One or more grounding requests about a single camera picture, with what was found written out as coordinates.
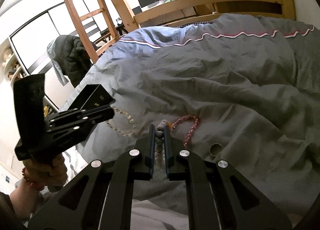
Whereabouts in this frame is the pink crystal bead bracelet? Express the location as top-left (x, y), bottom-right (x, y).
top-left (171, 115), bottom-right (201, 146)

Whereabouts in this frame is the white grey bead bracelet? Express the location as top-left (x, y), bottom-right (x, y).
top-left (154, 119), bottom-right (169, 166)

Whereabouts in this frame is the pale green bead bracelet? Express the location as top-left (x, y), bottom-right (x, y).
top-left (106, 106), bottom-right (137, 137)

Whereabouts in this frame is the person's left forearm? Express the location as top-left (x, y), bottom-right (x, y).
top-left (1, 179), bottom-right (41, 229)

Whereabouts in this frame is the black open jewelry box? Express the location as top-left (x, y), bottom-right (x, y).
top-left (68, 84), bottom-right (116, 110)

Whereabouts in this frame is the person's left hand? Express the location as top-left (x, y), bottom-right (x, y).
top-left (23, 154), bottom-right (68, 186)

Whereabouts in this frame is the light blue cloth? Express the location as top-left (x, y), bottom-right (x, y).
top-left (47, 39), bottom-right (69, 86)

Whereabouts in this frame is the black puffer jacket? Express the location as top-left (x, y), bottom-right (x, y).
top-left (55, 35), bottom-right (93, 88)

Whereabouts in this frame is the white sliding wardrobe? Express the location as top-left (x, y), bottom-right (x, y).
top-left (8, 0), bottom-right (98, 108)

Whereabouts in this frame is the grey blue striped duvet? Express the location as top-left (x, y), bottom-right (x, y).
top-left (62, 14), bottom-right (319, 229)

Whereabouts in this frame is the wooden ladder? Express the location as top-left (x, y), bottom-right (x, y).
top-left (64, 0), bottom-right (119, 63)

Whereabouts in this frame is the red bead wrist bracelet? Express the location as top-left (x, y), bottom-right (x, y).
top-left (21, 167), bottom-right (45, 192)

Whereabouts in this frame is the wooden loft bed frame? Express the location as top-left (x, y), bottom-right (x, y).
top-left (111, 0), bottom-right (296, 32)

